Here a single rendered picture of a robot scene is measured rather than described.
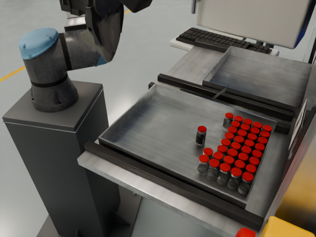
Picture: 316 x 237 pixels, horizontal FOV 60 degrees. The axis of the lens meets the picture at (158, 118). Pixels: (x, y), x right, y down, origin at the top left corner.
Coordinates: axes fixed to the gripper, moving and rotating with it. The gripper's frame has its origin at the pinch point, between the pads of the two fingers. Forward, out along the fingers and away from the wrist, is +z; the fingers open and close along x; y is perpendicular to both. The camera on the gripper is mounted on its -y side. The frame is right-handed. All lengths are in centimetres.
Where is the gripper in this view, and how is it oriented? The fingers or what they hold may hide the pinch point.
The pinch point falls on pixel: (111, 56)
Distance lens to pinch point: 55.4
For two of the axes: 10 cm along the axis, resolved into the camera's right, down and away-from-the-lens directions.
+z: 0.0, 7.6, 6.5
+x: -4.9, 5.7, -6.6
